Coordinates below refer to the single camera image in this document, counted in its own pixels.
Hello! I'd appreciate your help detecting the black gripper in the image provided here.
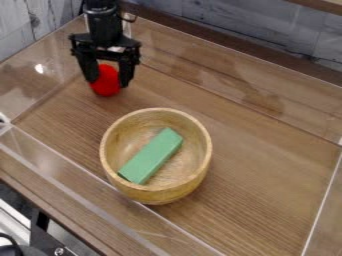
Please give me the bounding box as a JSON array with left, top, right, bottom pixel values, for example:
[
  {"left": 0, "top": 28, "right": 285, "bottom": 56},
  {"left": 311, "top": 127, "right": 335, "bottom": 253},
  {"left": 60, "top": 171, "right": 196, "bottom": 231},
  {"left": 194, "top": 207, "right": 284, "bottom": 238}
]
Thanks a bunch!
[{"left": 68, "top": 8, "right": 141, "bottom": 88}]

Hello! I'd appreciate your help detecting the red plush strawberry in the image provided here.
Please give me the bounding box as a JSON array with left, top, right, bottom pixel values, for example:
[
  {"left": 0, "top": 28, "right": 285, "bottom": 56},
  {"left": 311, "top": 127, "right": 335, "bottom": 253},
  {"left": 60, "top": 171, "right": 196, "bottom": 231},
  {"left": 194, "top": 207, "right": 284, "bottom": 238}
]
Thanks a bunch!
[{"left": 89, "top": 64, "right": 120, "bottom": 97}]

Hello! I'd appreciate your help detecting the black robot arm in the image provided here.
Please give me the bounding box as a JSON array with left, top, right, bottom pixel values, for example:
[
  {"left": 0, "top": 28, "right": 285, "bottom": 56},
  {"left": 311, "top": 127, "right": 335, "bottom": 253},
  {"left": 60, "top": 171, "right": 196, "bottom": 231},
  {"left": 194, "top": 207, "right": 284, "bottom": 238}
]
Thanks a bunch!
[{"left": 68, "top": 0, "right": 141, "bottom": 88}]

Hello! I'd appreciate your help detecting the wooden bowl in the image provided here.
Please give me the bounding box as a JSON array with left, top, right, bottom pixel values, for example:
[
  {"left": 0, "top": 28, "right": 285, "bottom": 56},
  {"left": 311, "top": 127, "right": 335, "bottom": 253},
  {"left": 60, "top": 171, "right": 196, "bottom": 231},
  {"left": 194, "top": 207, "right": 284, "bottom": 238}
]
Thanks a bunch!
[{"left": 98, "top": 108, "right": 212, "bottom": 205}]

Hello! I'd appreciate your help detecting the green rectangular block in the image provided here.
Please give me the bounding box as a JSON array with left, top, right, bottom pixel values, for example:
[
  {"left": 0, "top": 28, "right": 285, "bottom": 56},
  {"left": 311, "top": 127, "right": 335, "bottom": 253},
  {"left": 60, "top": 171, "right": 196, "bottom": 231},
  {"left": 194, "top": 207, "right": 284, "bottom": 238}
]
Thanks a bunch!
[{"left": 117, "top": 128, "right": 182, "bottom": 185}]

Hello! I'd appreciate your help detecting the clear acrylic tray wall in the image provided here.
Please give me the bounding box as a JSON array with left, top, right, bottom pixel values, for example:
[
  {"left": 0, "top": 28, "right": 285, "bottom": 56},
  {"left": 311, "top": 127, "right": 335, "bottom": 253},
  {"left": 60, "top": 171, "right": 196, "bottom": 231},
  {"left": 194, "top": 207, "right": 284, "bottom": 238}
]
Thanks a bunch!
[{"left": 0, "top": 113, "right": 221, "bottom": 256}]

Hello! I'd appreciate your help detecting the black table frame bracket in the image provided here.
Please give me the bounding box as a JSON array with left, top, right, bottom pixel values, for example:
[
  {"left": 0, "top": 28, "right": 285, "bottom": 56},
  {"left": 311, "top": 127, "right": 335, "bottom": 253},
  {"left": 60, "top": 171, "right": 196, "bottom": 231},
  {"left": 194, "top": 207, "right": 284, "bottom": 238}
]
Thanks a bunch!
[{"left": 29, "top": 208, "right": 101, "bottom": 256}]

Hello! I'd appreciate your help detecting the black cable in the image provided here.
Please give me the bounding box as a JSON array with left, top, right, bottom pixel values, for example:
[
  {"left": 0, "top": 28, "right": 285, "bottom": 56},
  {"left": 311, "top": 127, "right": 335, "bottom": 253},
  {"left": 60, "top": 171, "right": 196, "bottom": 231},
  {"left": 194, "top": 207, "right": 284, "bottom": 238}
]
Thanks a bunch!
[{"left": 0, "top": 232, "right": 23, "bottom": 256}]

